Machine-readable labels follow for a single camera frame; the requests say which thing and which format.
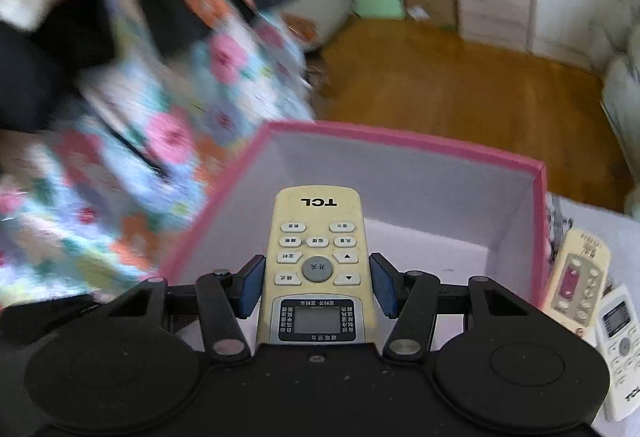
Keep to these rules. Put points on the yellow remote control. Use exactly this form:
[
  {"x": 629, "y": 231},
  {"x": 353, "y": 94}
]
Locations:
[{"x": 315, "y": 227}]

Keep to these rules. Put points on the white upholstered furniture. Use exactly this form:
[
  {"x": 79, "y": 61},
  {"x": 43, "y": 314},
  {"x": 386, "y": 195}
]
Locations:
[{"x": 622, "y": 97}]

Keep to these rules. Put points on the pink cardboard box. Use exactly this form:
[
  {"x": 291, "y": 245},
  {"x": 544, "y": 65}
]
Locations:
[{"x": 400, "y": 177}]

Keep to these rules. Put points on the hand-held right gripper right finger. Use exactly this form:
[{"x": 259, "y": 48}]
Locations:
[{"x": 384, "y": 287}]

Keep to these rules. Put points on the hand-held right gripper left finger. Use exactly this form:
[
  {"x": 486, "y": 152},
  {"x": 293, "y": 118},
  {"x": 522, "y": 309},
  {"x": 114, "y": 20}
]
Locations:
[{"x": 250, "y": 287}]

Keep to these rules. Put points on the floral quilt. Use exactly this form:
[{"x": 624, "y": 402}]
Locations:
[{"x": 165, "y": 132}]

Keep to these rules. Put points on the white remote with small display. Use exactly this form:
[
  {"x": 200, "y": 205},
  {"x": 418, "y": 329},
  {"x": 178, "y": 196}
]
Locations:
[{"x": 622, "y": 347}]

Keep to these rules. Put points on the cream remote with pink panel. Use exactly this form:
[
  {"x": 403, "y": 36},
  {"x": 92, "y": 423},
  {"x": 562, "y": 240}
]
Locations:
[{"x": 570, "y": 287}]

